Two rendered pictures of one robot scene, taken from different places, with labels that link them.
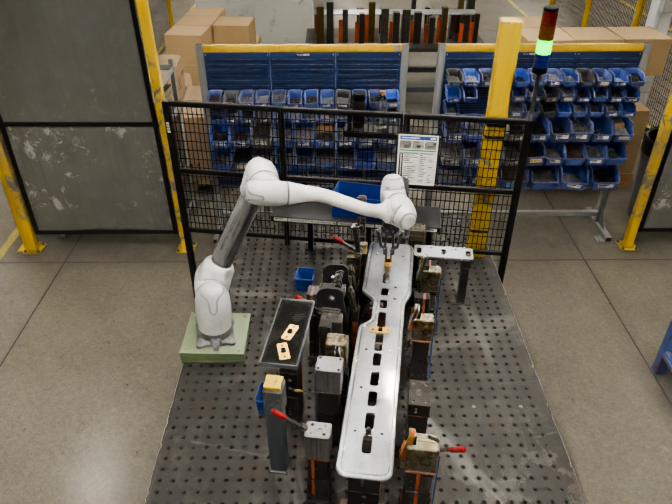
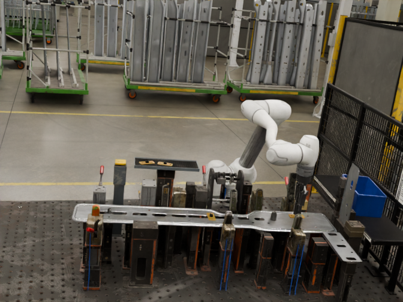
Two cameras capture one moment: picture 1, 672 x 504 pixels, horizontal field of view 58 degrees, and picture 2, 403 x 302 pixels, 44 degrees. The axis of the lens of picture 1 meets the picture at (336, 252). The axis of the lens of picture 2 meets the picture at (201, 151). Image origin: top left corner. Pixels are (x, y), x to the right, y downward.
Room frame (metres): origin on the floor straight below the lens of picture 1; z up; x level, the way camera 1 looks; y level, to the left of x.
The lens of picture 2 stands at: (1.12, -2.45, 2.16)
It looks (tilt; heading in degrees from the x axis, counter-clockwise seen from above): 18 degrees down; 73
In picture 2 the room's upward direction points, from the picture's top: 6 degrees clockwise
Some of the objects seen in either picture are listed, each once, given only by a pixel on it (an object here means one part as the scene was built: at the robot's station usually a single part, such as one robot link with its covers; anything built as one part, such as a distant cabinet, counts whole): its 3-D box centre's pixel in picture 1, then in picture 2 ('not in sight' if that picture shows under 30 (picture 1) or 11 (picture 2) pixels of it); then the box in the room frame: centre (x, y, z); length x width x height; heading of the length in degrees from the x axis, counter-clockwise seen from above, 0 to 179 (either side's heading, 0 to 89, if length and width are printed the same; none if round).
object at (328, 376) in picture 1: (329, 401); (146, 216); (1.60, 0.03, 0.90); 0.13 x 0.10 x 0.41; 82
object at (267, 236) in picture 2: (420, 320); (264, 261); (2.15, -0.39, 0.84); 0.11 x 0.08 x 0.29; 82
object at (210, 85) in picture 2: not in sight; (176, 51); (3.29, 6.98, 0.88); 1.91 x 1.00 x 1.76; 177
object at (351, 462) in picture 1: (381, 334); (207, 217); (1.88, -0.19, 1.00); 1.38 x 0.22 x 0.02; 172
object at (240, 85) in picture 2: not in sight; (277, 57); (5.49, 7.20, 0.88); 1.91 x 1.01 x 1.76; 2
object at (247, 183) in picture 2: not in sight; (241, 215); (2.16, 0.00, 0.91); 0.07 x 0.05 x 0.42; 82
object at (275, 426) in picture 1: (277, 427); (118, 199); (1.47, 0.21, 0.92); 0.08 x 0.08 x 0.44; 82
